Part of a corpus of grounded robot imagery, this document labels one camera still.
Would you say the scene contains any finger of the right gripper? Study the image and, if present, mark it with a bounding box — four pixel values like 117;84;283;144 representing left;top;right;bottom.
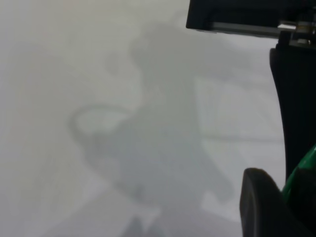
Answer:
269;46;316;179

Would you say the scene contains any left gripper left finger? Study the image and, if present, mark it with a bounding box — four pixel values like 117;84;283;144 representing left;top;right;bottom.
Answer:
240;167;297;237

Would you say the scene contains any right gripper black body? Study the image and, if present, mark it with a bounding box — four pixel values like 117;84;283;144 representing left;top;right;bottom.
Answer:
186;0;316;48

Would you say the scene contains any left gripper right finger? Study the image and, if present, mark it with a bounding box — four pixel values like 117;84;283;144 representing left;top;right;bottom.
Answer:
288;163;316;237

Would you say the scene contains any clear zip bag green strip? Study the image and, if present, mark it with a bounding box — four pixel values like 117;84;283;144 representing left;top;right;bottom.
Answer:
280;144;316;200

